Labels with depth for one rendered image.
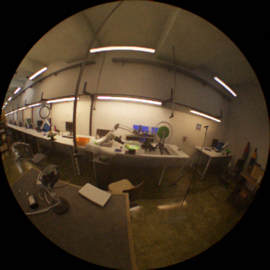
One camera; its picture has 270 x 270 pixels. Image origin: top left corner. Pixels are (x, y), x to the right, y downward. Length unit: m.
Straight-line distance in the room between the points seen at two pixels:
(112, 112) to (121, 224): 2.48
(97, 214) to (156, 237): 1.23
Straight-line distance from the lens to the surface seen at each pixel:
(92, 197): 0.82
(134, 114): 2.51
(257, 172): 2.72
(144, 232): 1.74
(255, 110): 4.92
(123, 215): 0.74
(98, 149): 1.12
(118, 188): 1.38
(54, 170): 0.72
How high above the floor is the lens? 1.66
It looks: 13 degrees down
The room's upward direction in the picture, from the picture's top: 7 degrees clockwise
